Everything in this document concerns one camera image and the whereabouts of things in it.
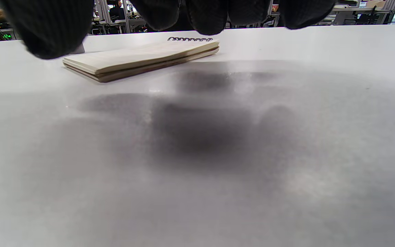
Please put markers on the grey metal rack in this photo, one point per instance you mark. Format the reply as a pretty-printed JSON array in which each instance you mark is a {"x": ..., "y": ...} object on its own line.
[{"x": 103, "y": 17}]

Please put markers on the person's right hand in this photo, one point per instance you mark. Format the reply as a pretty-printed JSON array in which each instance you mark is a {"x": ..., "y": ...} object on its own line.
[{"x": 46, "y": 27}]

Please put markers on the grey background desk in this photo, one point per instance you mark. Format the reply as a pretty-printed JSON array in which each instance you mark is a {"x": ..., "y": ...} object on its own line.
[{"x": 355, "y": 12}]

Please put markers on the white spiral notebook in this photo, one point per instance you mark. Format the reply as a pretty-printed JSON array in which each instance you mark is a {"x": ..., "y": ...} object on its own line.
[{"x": 139, "y": 58}]

